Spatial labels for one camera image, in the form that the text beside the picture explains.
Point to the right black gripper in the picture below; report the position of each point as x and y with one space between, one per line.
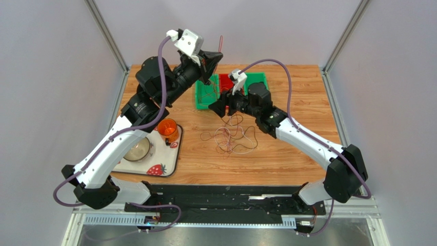
230 105

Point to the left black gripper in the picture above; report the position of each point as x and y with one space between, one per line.
209 61

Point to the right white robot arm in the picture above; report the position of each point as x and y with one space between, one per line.
345 167

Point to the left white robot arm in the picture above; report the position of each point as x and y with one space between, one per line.
159 87

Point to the left green bin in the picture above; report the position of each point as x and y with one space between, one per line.
204 95

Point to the green bin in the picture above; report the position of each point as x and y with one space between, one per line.
204 95
255 77

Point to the red bin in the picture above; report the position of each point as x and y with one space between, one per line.
225 83

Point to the right green bin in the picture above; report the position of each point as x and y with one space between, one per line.
255 77

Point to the orange plastic cup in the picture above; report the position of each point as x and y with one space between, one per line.
168 131

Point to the strawberry pattern tray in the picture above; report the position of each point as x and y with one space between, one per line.
161 160

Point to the grey bowl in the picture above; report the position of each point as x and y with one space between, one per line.
139 151

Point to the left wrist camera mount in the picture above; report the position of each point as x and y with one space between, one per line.
188 42

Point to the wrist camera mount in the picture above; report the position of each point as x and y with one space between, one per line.
188 42
238 78

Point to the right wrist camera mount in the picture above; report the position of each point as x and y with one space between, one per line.
238 78

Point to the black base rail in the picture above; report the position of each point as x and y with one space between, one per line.
220 205

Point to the aluminium frame rail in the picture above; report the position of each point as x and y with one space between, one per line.
355 208

